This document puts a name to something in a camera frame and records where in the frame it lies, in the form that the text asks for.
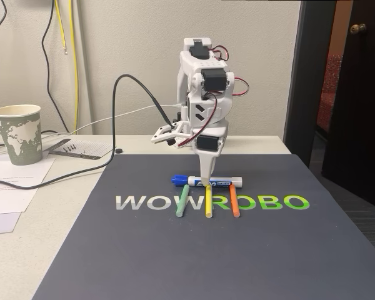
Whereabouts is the blue Expo dry-erase marker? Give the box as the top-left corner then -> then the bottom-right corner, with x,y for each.
171,174 -> 243,190

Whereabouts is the yellow chalk stick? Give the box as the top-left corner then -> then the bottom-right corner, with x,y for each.
204,184 -> 214,219

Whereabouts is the green chalk stick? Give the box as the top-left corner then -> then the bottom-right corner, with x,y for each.
174,184 -> 190,218

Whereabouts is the orange chalk stick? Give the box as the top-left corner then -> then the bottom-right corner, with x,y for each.
228,184 -> 241,218

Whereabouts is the dark grey WOWROBO mat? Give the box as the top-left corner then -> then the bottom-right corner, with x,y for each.
31,152 -> 375,300

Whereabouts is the lined paper sheet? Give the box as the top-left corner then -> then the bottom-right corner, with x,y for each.
42,138 -> 114,162

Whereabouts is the dark wooden door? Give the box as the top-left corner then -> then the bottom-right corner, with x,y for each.
321,0 -> 375,201

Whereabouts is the brass door knob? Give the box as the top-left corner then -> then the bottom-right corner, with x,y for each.
349,22 -> 368,36

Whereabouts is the paper cup world map print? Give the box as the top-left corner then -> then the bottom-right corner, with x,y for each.
0,104 -> 44,166

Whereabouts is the large white paper sheet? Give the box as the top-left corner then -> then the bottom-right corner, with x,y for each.
0,155 -> 58,217

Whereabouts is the small white paper sheet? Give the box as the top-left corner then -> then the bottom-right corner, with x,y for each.
0,211 -> 22,236

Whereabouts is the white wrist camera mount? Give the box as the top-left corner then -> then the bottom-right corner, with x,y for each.
150,121 -> 193,148

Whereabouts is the white cable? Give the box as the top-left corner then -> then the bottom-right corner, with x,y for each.
71,103 -> 184,135

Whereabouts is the black camera cable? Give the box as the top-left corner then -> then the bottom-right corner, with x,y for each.
0,74 -> 173,191

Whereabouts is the dark door frame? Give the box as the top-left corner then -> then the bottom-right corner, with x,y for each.
282,0 -> 341,170

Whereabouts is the yellow cable with bare end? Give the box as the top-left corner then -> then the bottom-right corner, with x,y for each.
54,0 -> 69,56

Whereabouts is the black wall cable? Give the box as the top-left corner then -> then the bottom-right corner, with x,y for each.
41,0 -> 71,135

